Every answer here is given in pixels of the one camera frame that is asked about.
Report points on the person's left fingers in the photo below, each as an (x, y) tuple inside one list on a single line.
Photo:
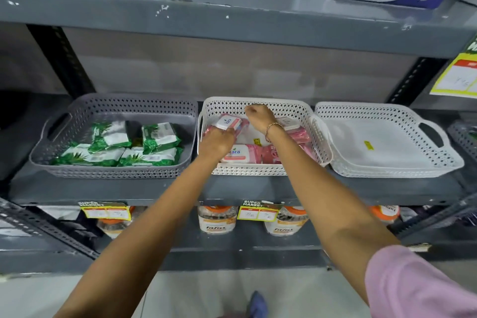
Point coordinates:
[(229, 133)]

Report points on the clear jar orange lid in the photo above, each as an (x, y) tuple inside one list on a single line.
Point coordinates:
[(289, 222), (113, 228), (218, 221), (385, 212)]

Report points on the pink wipes packet white lid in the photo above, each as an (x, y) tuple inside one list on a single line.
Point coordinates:
[(228, 121), (242, 153), (292, 126)]

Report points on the large yellow price sign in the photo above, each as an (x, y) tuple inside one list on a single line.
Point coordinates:
[(458, 75)]

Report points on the person's right fingers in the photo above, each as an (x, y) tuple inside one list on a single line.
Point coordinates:
[(253, 109)]

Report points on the blue shoe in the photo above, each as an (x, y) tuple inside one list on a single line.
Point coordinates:
[(258, 304)]

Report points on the grey perforated plastic basket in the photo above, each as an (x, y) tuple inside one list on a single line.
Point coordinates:
[(111, 107), (464, 135)]

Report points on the person's right hand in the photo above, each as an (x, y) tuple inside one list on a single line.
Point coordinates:
[(261, 117)]

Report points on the person's left hand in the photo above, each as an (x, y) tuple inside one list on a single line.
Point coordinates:
[(216, 144)]

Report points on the person's right forearm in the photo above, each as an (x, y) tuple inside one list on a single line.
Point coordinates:
[(320, 198)]

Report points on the pink sleeve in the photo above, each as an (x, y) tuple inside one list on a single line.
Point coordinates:
[(421, 288)]

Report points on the person's left forearm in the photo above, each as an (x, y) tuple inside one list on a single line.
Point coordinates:
[(149, 232)]

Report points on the green white wipes packet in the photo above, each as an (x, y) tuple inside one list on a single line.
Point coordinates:
[(111, 135), (160, 137), (152, 157), (89, 156)]

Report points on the white perforated plastic basket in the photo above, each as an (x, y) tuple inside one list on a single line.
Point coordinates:
[(290, 109), (387, 139)]

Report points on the yellow price label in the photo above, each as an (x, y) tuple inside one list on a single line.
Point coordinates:
[(259, 211), (106, 212)]

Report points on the grey metal shelf rack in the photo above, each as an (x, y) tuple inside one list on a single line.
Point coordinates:
[(223, 12)]

